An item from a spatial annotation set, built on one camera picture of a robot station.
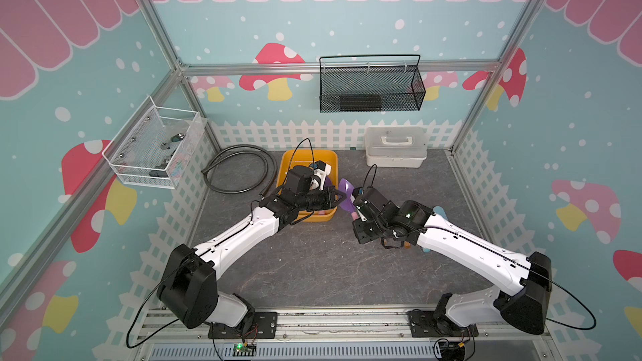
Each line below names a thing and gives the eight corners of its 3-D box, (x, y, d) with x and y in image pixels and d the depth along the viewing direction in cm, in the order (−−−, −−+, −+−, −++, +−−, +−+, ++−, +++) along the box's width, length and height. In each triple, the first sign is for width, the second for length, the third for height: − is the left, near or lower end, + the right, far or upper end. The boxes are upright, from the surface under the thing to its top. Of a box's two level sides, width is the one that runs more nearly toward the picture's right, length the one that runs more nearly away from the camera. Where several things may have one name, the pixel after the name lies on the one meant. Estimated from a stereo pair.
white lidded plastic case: (367, 170, 116) (371, 150, 106) (364, 146, 126) (367, 126, 116) (423, 170, 116) (432, 150, 106) (415, 146, 126) (423, 126, 116)
